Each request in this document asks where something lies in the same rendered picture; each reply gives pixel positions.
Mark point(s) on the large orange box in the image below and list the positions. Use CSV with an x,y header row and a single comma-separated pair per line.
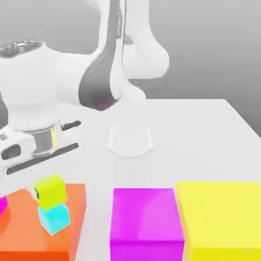
x,y
22,224

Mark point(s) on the small magenta cube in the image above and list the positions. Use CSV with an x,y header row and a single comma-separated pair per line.
x,y
2,205

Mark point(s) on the small cyan cube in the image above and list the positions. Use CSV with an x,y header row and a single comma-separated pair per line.
x,y
55,219

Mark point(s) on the small lime cube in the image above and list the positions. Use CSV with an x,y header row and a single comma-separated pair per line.
x,y
52,191

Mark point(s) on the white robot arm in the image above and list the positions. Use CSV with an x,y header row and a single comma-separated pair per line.
x,y
36,81

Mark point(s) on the large yellow box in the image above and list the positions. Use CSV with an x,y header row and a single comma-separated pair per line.
x,y
222,216

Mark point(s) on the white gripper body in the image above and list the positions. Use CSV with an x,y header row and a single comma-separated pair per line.
x,y
40,167

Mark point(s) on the large magenta box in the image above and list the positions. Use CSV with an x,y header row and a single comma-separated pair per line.
x,y
145,220

